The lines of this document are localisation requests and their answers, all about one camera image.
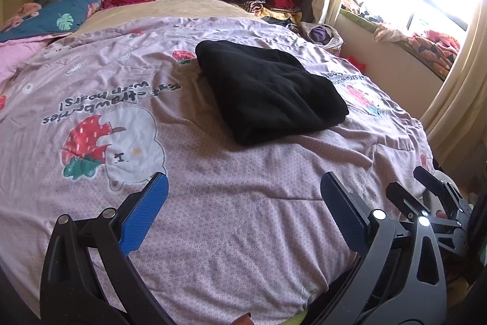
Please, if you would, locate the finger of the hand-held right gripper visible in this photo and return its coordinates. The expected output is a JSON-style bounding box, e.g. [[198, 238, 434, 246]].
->
[[413, 166, 472, 213], [385, 180, 434, 225]]

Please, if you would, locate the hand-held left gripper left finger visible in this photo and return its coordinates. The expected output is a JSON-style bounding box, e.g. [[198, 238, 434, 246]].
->
[[40, 172, 176, 325]]

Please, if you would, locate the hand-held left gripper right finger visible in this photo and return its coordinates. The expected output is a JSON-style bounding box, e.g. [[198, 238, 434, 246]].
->
[[320, 171, 447, 325]]

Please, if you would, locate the black sweater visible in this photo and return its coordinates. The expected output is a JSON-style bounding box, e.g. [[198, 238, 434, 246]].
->
[[195, 40, 350, 147]]

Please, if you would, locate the heap of clothes on windowsill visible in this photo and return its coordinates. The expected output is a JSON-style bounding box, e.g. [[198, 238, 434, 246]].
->
[[340, 0, 461, 76]]

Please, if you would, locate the lilac strawberry print quilt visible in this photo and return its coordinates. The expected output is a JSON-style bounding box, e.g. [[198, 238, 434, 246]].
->
[[0, 15, 436, 314]]

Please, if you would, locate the red plastic bag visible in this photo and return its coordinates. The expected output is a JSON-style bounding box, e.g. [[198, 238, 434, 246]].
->
[[348, 55, 368, 72]]

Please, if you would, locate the green windowsill cushion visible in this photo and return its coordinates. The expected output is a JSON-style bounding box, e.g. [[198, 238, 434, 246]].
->
[[340, 7, 447, 82]]

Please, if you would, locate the cloth bag with purple garment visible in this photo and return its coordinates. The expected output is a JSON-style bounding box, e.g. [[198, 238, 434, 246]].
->
[[299, 21, 345, 55]]

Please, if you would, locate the beige blanket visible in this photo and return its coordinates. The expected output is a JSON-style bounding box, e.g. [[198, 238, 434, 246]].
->
[[78, 0, 263, 34]]

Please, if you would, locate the plain pink quilt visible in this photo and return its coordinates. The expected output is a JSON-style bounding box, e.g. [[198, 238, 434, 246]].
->
[[0, 36, 50, 82]]

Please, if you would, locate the blue leaf print quilt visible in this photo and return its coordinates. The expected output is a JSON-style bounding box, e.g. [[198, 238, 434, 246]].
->
[[0, 0, 101, 42]]

